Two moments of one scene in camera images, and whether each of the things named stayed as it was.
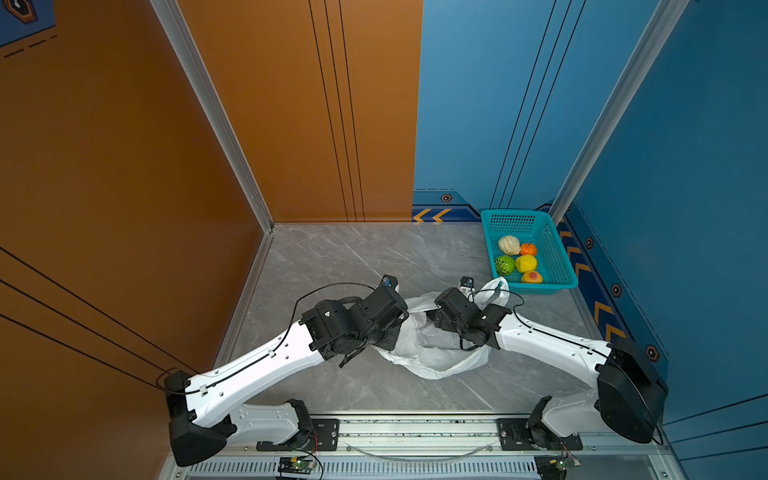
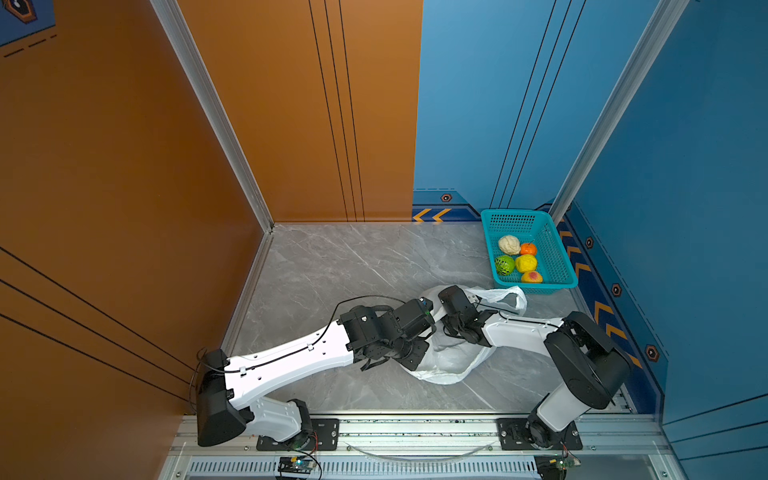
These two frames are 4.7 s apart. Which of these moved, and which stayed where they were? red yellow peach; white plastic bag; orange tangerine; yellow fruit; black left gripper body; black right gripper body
Moved: white plastic bag; black left gripper body
Stayed: black right gripper body; red yellow peach; orange tangerine; yellow fruit
